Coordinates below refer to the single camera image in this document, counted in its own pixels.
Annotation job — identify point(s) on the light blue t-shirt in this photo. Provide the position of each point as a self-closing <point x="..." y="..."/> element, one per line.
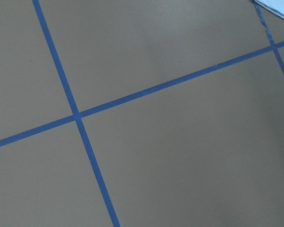
<point x="274" y="6"/>

